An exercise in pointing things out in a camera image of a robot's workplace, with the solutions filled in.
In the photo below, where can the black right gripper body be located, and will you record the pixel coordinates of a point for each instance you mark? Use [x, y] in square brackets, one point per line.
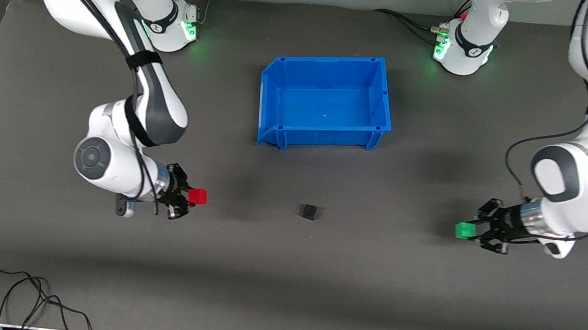
[174, 187]

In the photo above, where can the small red cube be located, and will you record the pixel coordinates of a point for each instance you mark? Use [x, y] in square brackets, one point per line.
[197, 196]

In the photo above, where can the small green cube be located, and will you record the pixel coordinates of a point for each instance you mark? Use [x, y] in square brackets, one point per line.
[464, 230]

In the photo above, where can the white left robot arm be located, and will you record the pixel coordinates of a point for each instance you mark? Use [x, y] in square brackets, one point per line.
[587, 185]

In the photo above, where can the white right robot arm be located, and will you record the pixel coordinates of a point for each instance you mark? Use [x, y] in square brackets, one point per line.
[108, 162]

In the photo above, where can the small black cube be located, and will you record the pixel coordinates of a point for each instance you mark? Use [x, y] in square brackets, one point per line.
[309, 212]

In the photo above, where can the dark grey table mat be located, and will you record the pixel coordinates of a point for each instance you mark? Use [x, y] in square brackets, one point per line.
[207, 265]

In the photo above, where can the blue plastic storage bin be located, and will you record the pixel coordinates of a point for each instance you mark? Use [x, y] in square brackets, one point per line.
[327, 108]

